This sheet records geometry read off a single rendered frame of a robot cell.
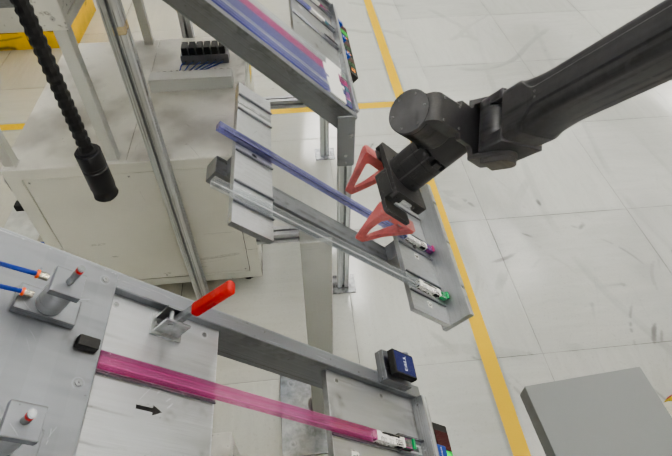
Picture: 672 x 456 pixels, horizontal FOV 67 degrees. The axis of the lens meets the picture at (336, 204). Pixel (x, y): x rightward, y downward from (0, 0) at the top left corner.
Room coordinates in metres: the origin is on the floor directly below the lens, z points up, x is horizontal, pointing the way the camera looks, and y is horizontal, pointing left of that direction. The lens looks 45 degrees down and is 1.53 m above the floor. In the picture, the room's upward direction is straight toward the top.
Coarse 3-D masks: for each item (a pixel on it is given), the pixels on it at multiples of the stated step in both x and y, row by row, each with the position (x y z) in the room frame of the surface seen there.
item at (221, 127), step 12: (228, 132) 0.62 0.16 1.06; (240, 144) 0.62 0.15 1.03; (252, 144) 0.63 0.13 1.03; (264, 156) 0.63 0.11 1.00; (276, 156) 0.64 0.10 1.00; (288, 168) 0.63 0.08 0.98; (312, 180) 0.64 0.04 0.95; (324, 192) 0.64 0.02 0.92; (336, 192) 0.65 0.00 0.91; (348, 204) 0.64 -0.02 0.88; (360, 204) 0.66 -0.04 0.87; (432, 252) 0.66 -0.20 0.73
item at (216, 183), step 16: (224, 192) 0.50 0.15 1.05; (240, 192) 0.51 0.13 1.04; (256, 208) 0.50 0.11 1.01; (272, 208) 0.51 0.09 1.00; (288, 224) 0.51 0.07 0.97; (304, 224) 0.52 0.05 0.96; (320, 240) 0.52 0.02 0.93; (336, 240) 0.52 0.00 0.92; (352, 256) 0.52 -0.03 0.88; (368, 256) 0.53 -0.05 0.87; (384, 272) 0.53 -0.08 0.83; (400, 272) 0.54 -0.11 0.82
